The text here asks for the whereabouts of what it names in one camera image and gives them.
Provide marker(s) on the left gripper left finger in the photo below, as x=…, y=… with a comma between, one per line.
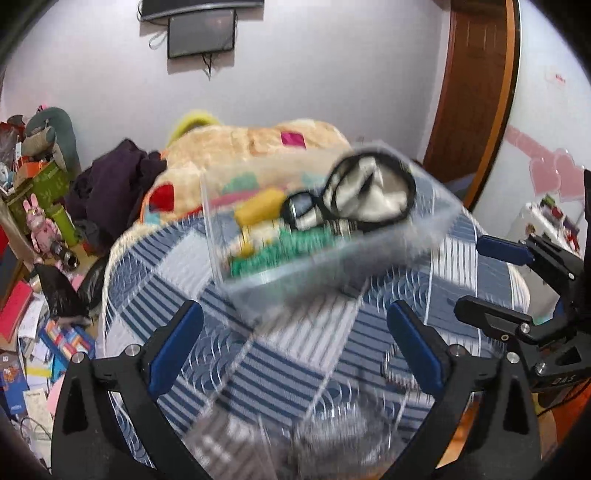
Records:
x=170, y=345

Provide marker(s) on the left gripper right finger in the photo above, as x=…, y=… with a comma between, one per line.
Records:
x=422, y=347

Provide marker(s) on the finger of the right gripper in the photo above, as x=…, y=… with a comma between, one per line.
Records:
x=494, y=321
x=504, y=250

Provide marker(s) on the black white round pouch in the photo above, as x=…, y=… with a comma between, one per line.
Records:
x=364, y=192

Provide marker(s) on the clear plastic storage box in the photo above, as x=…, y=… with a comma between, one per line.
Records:
x=288, y=227

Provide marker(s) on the green knitted cloth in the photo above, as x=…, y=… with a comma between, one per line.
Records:
x=286, y=246

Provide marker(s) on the yellow green sponge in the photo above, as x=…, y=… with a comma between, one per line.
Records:
x=262, y=207

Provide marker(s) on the white toy vehicle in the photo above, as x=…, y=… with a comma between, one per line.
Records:
x=539, y=220

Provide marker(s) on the blue white patterned cloth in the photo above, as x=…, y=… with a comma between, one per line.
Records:
x=325, y=352

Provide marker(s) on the pink heart decoration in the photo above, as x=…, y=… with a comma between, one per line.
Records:
x=557, y=173

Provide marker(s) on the colourful blue book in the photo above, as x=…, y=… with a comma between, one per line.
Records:
x=65, y=341

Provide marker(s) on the silver glitter cloth in bag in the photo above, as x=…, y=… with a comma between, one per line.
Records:
x=351, y=441

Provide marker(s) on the black plastic bag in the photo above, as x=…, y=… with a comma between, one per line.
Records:
x=66, y=304

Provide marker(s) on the brown wooden door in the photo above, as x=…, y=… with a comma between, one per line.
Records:
x=476, y=96

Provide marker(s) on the red box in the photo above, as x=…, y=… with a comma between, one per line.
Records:
x=15, y=292

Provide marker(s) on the dark purple clothing pile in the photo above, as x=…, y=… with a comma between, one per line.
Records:
x=110, y=192

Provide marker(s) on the pink bunny doll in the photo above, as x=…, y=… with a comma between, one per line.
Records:
x=44, y=232

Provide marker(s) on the green bottle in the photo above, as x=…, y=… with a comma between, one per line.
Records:
x=64, y=224

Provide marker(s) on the beige plush blanket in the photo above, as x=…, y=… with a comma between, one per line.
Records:
x=176, y=192

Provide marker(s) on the green cardboard box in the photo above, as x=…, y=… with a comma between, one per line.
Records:
x=50, y=185

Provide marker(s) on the yellow green plush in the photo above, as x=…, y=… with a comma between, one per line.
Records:
x=190, y=121

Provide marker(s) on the green dinosaur plush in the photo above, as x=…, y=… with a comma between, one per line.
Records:
x=50, y=133

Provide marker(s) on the small grey wall monitor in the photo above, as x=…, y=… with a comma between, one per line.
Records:
x=201, y=33

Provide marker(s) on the black wall television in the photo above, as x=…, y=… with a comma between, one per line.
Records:
x=156, y=9

